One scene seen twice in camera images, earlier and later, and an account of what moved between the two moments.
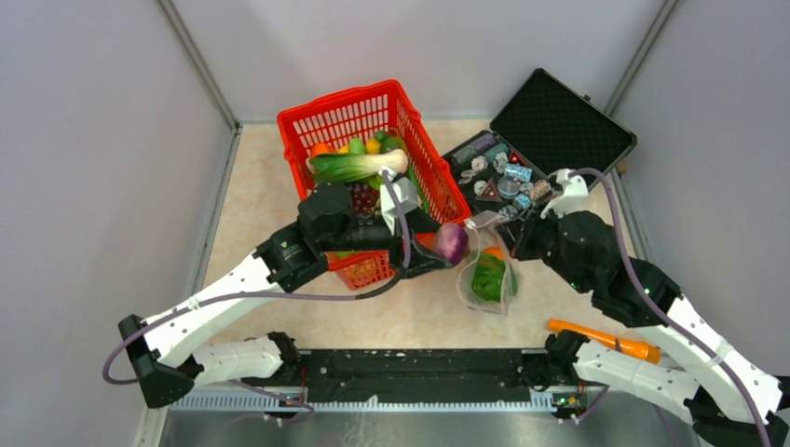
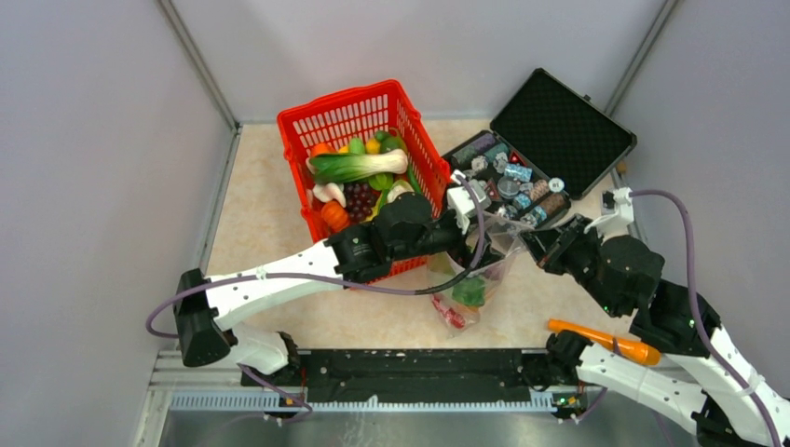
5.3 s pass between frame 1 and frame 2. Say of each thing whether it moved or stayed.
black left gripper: moved
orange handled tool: stayed
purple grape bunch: stayed
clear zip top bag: moved
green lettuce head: moved
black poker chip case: stayed
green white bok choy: stayed
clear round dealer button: stayed
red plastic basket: stayed
